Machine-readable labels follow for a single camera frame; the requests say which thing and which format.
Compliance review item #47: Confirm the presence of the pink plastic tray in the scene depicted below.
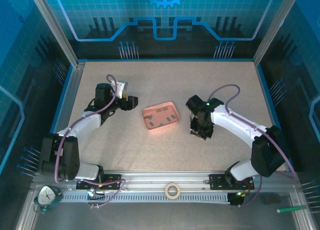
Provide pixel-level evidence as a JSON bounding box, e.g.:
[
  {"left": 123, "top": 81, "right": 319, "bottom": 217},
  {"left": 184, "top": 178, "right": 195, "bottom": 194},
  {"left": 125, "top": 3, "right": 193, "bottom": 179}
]
[{"left": 141, "top": 101, "right": 182, "bottom": 134}]

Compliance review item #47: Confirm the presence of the beige tape roll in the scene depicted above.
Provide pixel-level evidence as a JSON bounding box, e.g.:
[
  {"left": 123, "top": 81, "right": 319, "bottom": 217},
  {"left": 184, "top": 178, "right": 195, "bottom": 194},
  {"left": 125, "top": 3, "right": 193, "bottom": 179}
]
[{"left": 164, "top": 182, "right": 182, "bottom": 200}]

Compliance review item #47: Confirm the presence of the green pen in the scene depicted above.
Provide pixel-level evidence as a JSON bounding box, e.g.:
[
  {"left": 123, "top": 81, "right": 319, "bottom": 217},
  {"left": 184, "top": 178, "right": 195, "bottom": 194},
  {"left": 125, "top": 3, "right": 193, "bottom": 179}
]
[{"left": 276, "top": 205, "right": 307, "bottom": 214}]

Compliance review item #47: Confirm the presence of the green alarm clock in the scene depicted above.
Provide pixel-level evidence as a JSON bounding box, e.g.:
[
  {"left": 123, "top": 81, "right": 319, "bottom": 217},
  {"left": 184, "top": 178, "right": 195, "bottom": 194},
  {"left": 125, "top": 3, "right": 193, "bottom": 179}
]
[{"left": 33, "top": 185, "right": 63, "bottom": 214}]

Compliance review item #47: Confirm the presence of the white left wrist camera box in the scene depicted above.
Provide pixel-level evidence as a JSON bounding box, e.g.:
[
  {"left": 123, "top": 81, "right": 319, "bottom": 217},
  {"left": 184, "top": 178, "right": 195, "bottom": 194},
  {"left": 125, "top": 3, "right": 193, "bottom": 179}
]
[{"left": 115, "top": 80, "right": 129, "bottom": 99}]

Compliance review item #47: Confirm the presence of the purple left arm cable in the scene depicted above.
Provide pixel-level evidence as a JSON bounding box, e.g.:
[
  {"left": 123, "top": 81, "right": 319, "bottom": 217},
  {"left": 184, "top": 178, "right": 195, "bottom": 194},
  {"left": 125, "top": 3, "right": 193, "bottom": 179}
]
[{"left": 54, "top": 74, "right": 119, "bottom": 184}]

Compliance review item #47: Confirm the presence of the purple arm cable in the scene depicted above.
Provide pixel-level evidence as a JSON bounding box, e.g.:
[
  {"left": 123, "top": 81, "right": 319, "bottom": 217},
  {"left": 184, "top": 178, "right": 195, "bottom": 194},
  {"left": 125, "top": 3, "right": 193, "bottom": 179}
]
[
  {"left": 54, "top": 74, "right": 119, "bottom": 184},
  {"left": 207, "top": 84, "right": 298, "bottom": 180}
]

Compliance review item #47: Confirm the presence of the aluminium side rail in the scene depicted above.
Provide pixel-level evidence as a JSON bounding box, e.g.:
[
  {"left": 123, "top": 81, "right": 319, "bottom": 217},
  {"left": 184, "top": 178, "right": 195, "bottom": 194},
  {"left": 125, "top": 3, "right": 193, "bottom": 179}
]
[{"left": 39, "top": 62, "right": 86, "bottom": 172}]

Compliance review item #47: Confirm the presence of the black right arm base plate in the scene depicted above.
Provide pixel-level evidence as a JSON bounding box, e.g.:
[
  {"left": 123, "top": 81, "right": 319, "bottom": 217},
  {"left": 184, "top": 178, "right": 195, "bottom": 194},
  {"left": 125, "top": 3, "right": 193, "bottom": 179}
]
[{"left": 209, "top": 174, "right": 256, "bottom": 191}]

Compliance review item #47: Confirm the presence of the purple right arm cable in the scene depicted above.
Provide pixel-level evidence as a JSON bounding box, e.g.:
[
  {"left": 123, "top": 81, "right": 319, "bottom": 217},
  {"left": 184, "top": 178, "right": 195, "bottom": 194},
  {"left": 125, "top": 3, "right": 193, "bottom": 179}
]
[{"left": 207, "top": 84, "right": 298, "bottom": 180}]

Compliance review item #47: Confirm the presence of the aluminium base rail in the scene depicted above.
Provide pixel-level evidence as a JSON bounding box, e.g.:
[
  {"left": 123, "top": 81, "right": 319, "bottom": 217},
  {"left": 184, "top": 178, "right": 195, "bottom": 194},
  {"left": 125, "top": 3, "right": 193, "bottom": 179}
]
[{"left": 31, "top": 170, "right": 301, "bottom": 191}]

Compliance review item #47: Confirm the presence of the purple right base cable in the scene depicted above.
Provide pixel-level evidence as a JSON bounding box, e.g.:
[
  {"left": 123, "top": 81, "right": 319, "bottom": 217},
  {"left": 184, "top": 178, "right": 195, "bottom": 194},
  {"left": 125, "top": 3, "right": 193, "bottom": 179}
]
[{"left": 230, "top": 175, "right": 263, "bottom": 209}]

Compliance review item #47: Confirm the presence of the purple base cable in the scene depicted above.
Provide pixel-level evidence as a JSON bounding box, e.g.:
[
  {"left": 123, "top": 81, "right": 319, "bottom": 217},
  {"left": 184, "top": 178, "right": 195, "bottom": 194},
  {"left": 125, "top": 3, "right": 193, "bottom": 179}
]
[
  {"left": 86, "top": 177, "right": 126, "bottom": 210},
  {"left": 230, "top": 175, "right": 263, "bottom": 209}
]

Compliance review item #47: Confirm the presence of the grey slotted cable duct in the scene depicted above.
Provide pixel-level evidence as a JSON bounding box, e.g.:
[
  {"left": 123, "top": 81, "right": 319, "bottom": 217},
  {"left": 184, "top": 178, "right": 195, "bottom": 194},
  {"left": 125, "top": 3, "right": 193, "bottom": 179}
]
[{"left": 60, "top": 192, "right": 230, "bottom": 204}]

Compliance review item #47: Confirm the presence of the aluminium frame post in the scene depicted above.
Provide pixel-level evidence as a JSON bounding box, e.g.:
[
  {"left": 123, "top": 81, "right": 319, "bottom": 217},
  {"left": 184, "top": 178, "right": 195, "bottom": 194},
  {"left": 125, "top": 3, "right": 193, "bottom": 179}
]
[
  {"left": 252, "top": 0, "right": 302, "bottom": 65},
  {"left": 27, "top": 0, "right": 85, "bottom": 68}
]

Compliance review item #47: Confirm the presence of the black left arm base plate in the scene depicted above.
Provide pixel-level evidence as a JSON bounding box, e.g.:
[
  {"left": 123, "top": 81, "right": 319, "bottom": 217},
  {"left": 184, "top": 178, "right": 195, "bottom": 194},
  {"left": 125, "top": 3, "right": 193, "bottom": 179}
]
[{"left": 75, "top": 174, "right": 122, "bottom": 191}]

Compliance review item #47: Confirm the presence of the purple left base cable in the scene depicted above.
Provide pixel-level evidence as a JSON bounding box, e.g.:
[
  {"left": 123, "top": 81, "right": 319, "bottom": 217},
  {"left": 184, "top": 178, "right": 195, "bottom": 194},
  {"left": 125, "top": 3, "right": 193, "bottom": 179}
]
[{"left": 86, "top": 177, "right": 126, "bottom": 210}]

